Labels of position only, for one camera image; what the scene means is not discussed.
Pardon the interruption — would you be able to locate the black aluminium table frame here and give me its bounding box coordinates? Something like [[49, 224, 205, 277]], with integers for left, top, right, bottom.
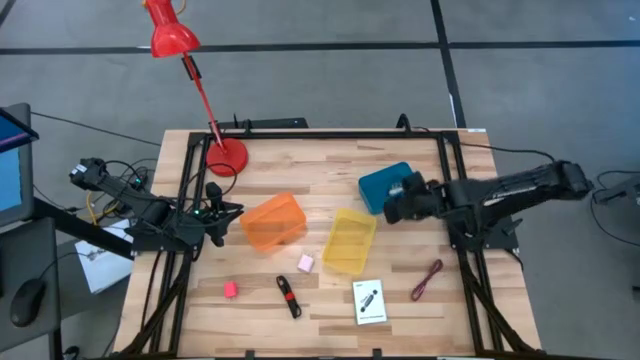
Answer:
[[112, 128, 544, 360]]

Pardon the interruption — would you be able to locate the computer monitor blue screen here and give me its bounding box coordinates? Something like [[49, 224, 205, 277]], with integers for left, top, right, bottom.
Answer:
[[0, 102, 40, 229]]

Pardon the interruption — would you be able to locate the black cable with red tie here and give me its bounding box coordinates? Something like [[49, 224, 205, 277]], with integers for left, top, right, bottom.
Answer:
[[275, 274, 303, 320]]

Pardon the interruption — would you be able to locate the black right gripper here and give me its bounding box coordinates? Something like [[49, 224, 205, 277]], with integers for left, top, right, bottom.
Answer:
[[382, 170, 454, 226]]

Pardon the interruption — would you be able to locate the orange translucent plastic bin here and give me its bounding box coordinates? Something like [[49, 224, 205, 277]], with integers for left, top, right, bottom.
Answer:
[[238, 191, 308, 253]]

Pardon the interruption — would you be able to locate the yellow cable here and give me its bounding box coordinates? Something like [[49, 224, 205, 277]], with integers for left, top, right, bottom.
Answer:
[[85, 191, 121, 226]]

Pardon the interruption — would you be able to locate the black bar-shaped device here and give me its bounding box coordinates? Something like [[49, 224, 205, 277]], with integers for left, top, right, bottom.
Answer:
[[218, 117, 310, 130]]

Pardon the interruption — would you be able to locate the white green Acer box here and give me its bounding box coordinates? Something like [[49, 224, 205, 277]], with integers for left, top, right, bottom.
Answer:
[[351, 278, 389, 327]]

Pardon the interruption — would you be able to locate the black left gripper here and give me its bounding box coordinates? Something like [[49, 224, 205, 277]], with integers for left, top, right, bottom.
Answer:
[[172, 201, 246, 248]]

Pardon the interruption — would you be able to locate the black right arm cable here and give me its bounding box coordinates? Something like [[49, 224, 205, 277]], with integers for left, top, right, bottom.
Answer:
[[457, 141, 557, 164]]

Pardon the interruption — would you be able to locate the dark grey side desk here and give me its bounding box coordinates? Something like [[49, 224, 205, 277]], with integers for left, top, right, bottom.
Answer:
[[0, 197, 135, 360]]

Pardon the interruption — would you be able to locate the coiled maroon cable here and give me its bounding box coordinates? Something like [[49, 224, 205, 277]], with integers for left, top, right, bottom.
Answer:
[[410, 258, 445, 303]]

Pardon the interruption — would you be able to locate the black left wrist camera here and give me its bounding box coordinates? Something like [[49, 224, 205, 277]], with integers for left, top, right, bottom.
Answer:
[[205, 181, 225, 212]]

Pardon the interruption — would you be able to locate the thin black floor cable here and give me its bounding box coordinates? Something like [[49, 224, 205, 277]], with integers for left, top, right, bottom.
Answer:
[[29, 111, 162, 148]]

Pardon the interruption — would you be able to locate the black computer mouse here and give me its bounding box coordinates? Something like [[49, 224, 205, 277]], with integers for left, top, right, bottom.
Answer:
[[9, 278, 47, 329]]

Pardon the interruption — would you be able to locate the red desk lamp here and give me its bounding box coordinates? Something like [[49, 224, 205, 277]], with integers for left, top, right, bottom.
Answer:
[[142, 0, 250, 178]]

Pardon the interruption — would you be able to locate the white cardboard box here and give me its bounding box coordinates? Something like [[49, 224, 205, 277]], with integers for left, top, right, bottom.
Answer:
[[74, 219, 134, 295]]

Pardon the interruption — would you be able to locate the blue plastic bin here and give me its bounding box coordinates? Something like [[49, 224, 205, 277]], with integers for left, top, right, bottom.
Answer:
[[357, 161, 415, 216]]

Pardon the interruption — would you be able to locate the yellow translucent plastic bin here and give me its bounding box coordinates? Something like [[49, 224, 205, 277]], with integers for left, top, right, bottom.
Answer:
[[321, 207, 378, 277]]

